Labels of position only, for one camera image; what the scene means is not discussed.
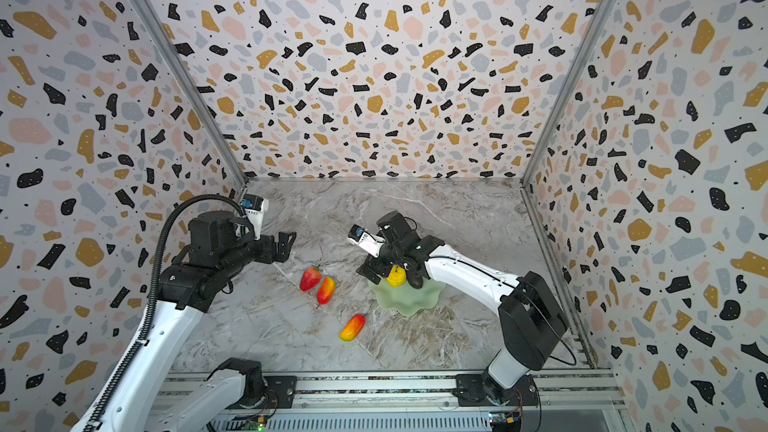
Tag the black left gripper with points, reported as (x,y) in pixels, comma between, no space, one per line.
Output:
(269,253)

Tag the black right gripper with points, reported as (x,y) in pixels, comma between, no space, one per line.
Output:
(393,255)

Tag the yellow fake bell pepper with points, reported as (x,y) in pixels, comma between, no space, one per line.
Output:
(397,276)

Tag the red fake strawberry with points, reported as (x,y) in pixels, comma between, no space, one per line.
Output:
(310,279)

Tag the red orange fake mango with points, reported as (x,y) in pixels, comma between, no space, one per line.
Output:
(326,290)

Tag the red yellow fake mango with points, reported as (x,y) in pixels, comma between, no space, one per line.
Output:
(353,328)

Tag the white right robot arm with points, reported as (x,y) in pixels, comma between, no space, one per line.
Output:
(531,319)

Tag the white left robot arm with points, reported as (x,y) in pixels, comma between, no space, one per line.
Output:
(222,243)

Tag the green wavy fruit bowl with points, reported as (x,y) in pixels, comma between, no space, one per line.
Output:
(406,300)

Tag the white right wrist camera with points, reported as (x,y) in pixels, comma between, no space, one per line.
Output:
(360,237)

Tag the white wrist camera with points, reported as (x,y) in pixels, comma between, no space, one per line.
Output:
(255,208)
(360,237)

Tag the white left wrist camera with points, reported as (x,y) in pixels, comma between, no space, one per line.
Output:
(255,208)

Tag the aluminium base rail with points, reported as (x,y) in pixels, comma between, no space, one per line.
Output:
(449,400)

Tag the aluminium corner post left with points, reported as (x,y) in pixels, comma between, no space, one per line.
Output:
(166,48)

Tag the aluminium corner post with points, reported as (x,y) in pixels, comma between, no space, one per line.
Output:
(166,48)
(582,56)

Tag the aluminium corner post right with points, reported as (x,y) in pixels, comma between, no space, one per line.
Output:
(582,56)

